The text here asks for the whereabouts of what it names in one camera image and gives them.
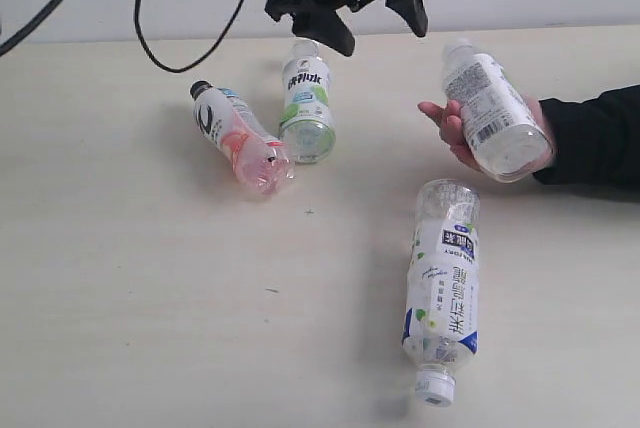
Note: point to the person's open hand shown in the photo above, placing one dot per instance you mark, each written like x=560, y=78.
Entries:
x=450, y=126

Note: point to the green lime label bottle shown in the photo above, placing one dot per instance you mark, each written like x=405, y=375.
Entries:
x=306, y=125

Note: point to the clear bottle blue white label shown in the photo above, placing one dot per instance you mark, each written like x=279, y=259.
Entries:
x=440, y=330

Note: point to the pink drink bottle black cap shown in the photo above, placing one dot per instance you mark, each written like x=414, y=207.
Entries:
x=260, y=161

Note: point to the square clear bottle white label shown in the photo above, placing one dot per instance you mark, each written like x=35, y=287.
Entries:
x=504, y=138

